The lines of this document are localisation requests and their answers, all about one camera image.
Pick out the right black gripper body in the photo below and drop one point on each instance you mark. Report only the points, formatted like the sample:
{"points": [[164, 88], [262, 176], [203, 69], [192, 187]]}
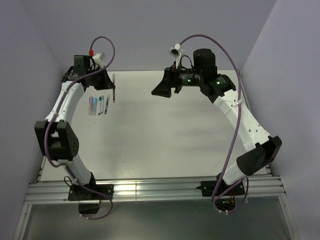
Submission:
{"points": [[185, 78]]}

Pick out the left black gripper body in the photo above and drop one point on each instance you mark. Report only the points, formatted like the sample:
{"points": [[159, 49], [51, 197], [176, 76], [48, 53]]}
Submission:
{"points": [[94, 80]]}

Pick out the red gel pen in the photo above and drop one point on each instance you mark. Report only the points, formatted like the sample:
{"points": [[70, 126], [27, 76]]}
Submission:
{"points": [[114, 92]]}

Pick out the pink highlighter pen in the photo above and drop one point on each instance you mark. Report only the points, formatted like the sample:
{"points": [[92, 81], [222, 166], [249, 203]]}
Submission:
{"points": [[90, 105]]}

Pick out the white teal marker pen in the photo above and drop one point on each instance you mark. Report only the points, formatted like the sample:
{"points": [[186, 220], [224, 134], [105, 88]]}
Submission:
{"points": [[99, 109]]}

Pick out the light blue highlighter pen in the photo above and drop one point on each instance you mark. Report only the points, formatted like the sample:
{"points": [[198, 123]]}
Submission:
{"points": [[94, 106]]}

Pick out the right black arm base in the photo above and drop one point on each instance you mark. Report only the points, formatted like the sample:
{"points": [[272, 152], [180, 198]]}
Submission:
{"points": [[227, 201]]}

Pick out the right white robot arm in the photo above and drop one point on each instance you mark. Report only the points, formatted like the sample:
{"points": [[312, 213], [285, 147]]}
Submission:
{"points": [[261, 148]]}

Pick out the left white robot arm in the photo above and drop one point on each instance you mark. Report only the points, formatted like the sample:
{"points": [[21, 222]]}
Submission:
{"points": [[56, 138]]}

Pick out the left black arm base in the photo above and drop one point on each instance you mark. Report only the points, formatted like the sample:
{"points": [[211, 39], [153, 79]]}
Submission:
{"points": [[90, 196]]}

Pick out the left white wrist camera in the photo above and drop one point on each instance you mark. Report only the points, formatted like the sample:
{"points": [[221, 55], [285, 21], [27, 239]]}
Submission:
{"points": [[96, 60]]}

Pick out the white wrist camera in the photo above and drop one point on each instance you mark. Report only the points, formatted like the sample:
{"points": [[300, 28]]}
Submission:
{"points": [[96, 60], [177, 52]]}

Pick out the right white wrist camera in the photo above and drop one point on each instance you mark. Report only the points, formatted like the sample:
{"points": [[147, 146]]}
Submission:
{"points": [[177, 52]]}

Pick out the aluminium frame rail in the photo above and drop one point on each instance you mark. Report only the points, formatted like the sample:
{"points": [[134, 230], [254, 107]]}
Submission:
{"points": [[155, 189]]}

